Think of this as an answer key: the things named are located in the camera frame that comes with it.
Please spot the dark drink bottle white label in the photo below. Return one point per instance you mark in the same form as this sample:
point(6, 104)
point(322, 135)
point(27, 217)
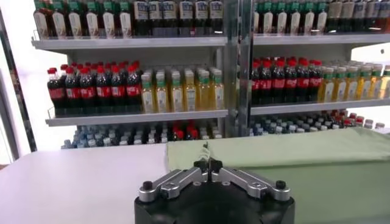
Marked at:
point(358, 12)
point(155, 12)
point(186, 12)
point(383, 12)
point(215, 12)
point(370, 12)
point(140, 12)
point(201, 12)
point(169, 12)

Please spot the cola bottle red cap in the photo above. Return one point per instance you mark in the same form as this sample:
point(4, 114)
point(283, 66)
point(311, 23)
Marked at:
point(72, 91)
point(291, 84)
point(315, 83)
point(303, 83)
point(118, 90)
point(55, 91)
point(133, 90)
point(193, 134)
point(255, 85)
point(87, 91)
point(278, 84)
point(103, 91)
point(179, 134)
point(265, 85)

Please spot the green polo shirt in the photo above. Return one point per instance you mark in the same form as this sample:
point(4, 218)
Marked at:
point(304, 182)

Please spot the tea bottle green cap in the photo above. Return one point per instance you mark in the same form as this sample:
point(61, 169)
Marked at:
point(41, 24)
point(308, 21)
point(268, 21)
point(125, 24)
point(75, 24)
point(295, 21)
point(281, 21)
point(59, 24)
point(256, 21)
point(92, 24)
point(321, 21)
point(108, 24)

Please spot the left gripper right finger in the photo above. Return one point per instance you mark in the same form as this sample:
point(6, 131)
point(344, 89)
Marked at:
point(253, 185)

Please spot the yellow drink bottle white cap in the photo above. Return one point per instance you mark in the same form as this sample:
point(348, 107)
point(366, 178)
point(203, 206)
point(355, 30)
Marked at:
point(217, 95)
point(386, 85)
point(364, 86)
point(148, 97)
point(162, 97)
point(327, 88)
point(352, 87)
point(176, 96)
point(203, 95)
point(340, 88)
point(189, 96)
point(377, 86)

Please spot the dark drink bottle beige label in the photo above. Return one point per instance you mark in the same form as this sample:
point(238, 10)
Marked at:
point(346, 12)
point(334, 12)

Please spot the grey metal shelf rack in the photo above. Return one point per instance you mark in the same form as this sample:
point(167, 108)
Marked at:
point(131, 43)
point(304, 39)

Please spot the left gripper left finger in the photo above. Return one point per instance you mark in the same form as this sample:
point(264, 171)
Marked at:
point(173, 185)

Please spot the black slanted pole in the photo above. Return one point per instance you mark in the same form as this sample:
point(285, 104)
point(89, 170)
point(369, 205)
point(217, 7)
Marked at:
point(19, 91)

